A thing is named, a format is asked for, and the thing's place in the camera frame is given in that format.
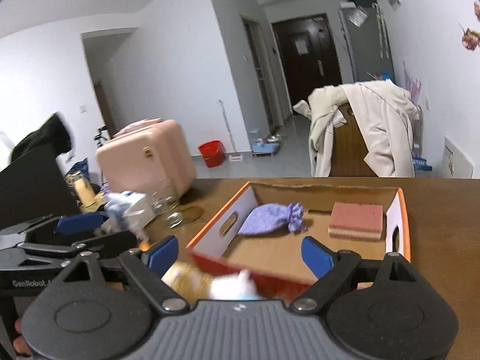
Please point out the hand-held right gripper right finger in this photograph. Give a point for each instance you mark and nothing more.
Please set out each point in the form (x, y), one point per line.
(317, 257)

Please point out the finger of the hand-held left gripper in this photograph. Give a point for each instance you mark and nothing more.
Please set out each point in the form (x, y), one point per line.
(93, 243)
(80, 223)

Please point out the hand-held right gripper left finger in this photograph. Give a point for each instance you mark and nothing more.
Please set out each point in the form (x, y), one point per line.
(164, 251)

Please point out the red cardboard box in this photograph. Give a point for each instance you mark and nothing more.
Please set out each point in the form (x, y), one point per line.
(285, 247)

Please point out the person's left hand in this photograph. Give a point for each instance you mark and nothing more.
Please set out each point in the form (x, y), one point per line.
(20, 345)

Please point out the yellow bottle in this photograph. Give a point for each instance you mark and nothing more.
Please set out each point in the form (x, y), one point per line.
(84, 191)

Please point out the tan plush toy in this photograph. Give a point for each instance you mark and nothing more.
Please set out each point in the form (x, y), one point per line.
(183, 279)

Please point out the clear glass jar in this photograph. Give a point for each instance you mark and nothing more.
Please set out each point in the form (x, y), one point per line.
(167, 202)

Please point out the pink sponge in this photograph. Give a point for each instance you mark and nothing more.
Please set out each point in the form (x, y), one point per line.
(356, 215)

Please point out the black paper bag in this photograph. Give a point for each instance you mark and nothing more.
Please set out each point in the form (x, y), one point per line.
(33, 187)

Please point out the pink suitcase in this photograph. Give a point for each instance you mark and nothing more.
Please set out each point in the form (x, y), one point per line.
(142, 157)

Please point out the black cloth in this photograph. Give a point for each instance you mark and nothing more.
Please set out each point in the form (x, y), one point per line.
(52, 135)

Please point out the red bucket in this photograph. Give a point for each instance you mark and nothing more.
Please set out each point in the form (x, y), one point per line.
(212, 153)

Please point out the wooden chair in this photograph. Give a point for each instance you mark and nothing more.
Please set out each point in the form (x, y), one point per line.
(348, 150)

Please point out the white mop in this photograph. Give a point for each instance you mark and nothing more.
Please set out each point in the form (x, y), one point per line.
(229, 135)

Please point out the blue packet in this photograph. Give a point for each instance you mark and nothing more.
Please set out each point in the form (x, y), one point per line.
(420, 163)

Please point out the beige coat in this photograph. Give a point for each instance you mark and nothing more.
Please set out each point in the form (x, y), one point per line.
(386, 127)

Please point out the metal storage rack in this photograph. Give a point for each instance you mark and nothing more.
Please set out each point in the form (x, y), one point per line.
(419, 131)

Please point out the dark entrance door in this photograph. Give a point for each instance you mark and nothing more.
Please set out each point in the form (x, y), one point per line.
(300, 71)

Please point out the grey refrigerator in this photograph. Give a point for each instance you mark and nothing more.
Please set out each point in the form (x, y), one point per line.
(369, 45)

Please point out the white umbrella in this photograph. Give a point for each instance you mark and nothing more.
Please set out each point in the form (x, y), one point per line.
(380, 30)

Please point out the pink artificial flowers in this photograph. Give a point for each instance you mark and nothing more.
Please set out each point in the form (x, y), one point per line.
(470, 39)

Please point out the white light switch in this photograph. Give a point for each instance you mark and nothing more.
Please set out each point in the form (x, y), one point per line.
(82, 108)

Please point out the purple flower wall sticker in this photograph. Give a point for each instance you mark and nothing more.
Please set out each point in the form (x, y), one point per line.
(412, 82)

